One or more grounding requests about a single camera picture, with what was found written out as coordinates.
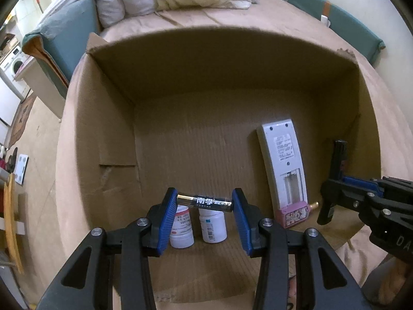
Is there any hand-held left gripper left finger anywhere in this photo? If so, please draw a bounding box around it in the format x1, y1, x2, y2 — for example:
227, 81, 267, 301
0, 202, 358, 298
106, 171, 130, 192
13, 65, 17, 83
39, 187, 179, 310

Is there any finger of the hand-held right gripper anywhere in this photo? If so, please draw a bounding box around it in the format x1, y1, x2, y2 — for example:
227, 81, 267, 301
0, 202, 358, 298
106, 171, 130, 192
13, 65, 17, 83
342, 175, 413, 197
320, 180, 388, 230

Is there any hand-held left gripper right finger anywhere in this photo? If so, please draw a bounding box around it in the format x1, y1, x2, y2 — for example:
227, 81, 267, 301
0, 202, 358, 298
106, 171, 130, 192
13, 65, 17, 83
232, 187, 371, 310

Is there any white bottle red label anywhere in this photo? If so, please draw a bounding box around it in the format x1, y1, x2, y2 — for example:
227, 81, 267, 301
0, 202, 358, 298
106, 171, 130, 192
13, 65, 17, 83
169, 205, 195, 249

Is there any white bottle blue label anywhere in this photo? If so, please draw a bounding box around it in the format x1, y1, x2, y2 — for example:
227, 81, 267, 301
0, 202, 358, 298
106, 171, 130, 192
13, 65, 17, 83
198, 209, 228, 243

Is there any black and gold battery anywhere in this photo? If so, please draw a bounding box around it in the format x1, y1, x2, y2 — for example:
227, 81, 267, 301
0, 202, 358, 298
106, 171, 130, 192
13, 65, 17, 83
176, 194, 233, 213

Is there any pink perfume bottle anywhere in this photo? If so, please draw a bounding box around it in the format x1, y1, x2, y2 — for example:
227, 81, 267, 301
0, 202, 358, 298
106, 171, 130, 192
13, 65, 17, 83
275, 200, 320, 228

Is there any white remote control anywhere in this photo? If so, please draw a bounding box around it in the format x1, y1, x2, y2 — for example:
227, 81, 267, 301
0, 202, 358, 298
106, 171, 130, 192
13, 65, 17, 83
256, 119, 309, 210

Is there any brown cardboard box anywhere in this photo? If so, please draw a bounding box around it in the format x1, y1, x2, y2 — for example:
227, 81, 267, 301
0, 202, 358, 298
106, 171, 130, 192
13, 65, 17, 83
56, 27, 381, 304

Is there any yellow wooden chair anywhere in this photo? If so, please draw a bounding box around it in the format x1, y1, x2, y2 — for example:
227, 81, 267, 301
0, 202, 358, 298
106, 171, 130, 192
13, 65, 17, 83
0, 173, 26, 275

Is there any white bathroom scale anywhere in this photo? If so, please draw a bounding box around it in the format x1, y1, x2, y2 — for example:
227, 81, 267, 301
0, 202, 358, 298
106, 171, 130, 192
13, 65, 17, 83
13, 153, 29, 186

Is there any black slipper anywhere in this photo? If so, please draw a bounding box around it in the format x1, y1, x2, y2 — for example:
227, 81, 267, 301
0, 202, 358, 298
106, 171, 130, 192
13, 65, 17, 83
6, 147, 18, 172

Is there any brown door mat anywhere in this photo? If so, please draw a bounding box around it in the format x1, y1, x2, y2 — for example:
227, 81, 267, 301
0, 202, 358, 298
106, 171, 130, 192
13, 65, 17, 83
8, 92, 37, 147

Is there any white bedside table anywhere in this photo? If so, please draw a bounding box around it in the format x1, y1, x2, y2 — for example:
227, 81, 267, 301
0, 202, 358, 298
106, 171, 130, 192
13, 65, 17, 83
14, 56, 70, 118

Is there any white kitchen cabinet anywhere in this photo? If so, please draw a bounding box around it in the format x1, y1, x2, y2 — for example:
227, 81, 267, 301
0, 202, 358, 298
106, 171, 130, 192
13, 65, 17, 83
0, 71, 23, 130

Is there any teal padded headboard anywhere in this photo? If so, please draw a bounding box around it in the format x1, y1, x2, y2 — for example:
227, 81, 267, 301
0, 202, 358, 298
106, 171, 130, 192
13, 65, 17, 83
22, 0, 100, 88

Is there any white washing machine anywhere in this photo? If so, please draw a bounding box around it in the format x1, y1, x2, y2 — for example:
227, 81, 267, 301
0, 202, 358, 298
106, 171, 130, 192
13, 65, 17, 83
0, 43, 29, 86

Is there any pale grey pillow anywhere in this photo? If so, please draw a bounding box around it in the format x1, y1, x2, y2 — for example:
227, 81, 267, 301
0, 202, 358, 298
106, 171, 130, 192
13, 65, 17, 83
95, 0, 126, 29

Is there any teal wall cushion panel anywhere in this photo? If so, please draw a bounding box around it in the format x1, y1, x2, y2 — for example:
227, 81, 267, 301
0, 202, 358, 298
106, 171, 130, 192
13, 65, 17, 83
288, 0, 386, 67

